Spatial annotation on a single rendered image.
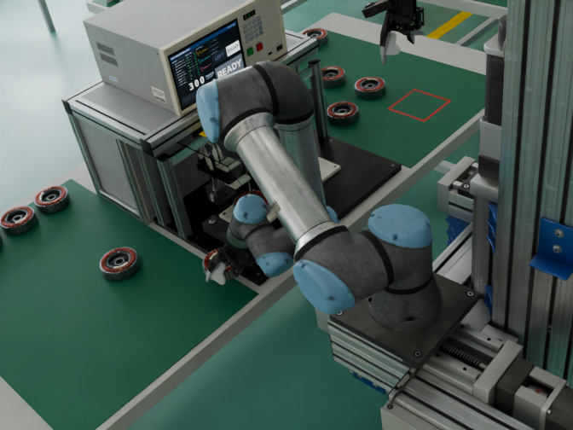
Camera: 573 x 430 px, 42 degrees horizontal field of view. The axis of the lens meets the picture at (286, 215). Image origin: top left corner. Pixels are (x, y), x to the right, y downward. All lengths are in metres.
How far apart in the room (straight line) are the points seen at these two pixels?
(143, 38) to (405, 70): 1.17
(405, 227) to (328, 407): 1.40
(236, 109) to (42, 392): 0.91
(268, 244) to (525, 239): 0.59
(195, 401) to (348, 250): 1.55
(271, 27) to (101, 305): 0.94
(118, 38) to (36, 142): 2.40
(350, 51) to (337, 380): 1.30
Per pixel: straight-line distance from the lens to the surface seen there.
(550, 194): 1.36
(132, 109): 2.22
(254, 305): 2.01
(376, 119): 2.65
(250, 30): 2.22
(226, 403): 2.77
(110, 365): 1.98
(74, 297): 2.21
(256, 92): 1.51
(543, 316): 1.56
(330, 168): 2.37
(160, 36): 2.11
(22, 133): 4.68
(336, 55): 3.09
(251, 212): 1.73
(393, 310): 1.48
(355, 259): 1.35
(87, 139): 2.41
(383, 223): 1.39
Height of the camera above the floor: 2.17
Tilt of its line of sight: 39 degrees down
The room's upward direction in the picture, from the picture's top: 10 degrees counter-clockwise
